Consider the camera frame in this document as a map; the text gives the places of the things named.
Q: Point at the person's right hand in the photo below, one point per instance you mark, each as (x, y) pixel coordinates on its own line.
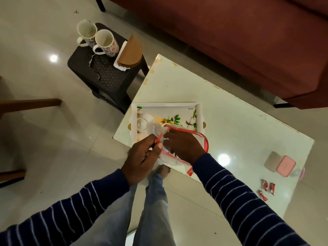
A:
(184, 146)

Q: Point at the person's left hand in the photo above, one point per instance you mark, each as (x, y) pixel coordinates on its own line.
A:
(141, 158)

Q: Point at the clear bag with red zip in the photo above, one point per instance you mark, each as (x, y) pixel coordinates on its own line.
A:
(176, 161)

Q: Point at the white floral tray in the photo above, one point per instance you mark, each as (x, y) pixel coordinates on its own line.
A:
(164, 111)

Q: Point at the clear plastic container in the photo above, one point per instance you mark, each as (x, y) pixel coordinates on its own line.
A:
(271, 161)

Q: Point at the red candy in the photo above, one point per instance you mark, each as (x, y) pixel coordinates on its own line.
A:
(271, 189)
(262, 195)
(264, 185)

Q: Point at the white paper napkins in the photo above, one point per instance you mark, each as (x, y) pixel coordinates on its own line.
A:
(119, 62)

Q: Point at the pink container lid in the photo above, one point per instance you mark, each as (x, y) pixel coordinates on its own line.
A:
(286, 166)

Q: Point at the wooden napkin holder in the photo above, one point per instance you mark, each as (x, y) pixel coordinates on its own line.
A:
(132, 52)

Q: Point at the white floral mug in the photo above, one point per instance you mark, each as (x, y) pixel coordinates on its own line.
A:
(87, 29)
(105, 39)

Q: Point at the person's left forearm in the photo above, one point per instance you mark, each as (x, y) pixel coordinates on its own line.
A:
(64, 215)

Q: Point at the person's right forearm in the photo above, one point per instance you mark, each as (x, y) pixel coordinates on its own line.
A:
(243, 202)

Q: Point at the person's right leg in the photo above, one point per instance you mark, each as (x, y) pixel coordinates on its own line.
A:
(153, 215)

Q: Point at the person's leg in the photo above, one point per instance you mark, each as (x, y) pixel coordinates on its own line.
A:
(112, 222)
(153, 215)

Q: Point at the person's left leg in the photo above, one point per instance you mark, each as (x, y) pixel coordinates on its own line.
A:
(112, 222)

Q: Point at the dark plastic stool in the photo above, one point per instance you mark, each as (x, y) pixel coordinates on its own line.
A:
(110, 74)

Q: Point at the red sofa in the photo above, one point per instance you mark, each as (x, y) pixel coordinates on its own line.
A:
(230, 35)

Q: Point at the pink plastic bucket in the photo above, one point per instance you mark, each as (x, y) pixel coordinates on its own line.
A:
(302, 173)

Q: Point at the wooden armchair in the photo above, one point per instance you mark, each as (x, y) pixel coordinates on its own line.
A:
(30, 104)

